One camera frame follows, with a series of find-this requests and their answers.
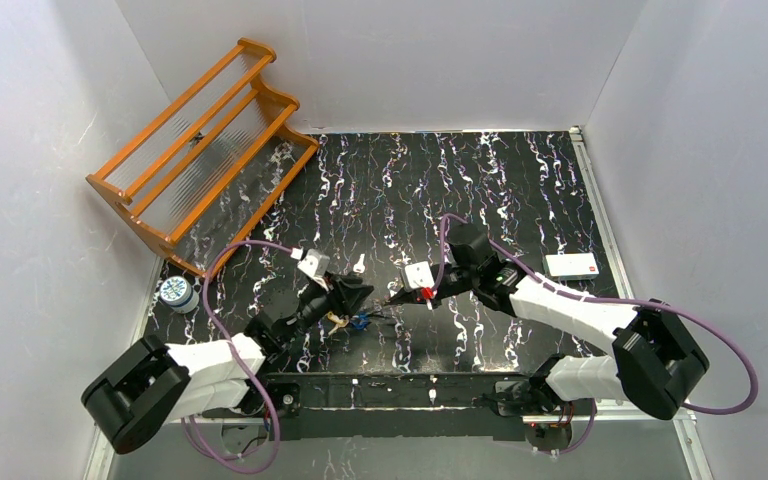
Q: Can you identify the aluminium frame rail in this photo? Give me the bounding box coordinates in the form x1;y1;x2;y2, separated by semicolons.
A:
82;374;713;480

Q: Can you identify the silver key with ring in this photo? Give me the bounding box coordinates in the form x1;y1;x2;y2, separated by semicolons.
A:
352;254;366;274

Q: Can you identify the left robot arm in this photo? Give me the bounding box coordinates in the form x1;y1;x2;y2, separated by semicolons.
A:
80;273;374;454

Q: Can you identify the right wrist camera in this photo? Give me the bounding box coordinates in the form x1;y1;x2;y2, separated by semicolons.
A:
402;261;435;300

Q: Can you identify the small patterned round jar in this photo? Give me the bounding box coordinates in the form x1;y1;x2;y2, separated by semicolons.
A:
158;276;199;314

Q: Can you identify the blue key tag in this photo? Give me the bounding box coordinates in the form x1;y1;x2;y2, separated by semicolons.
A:
350;315;371;331

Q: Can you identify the orange wooden rack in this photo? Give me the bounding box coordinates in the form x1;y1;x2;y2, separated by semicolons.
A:
86;38;319;276

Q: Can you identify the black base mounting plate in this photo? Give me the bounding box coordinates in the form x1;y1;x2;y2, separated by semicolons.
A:
201;372;574;458

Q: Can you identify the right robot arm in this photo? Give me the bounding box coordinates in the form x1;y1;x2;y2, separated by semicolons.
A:
387;223;710;420

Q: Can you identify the white box red label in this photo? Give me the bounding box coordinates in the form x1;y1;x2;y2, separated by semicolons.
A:
543;252;600;281

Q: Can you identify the yellow key tag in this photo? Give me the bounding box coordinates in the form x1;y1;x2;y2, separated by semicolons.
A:
326;312;350;336

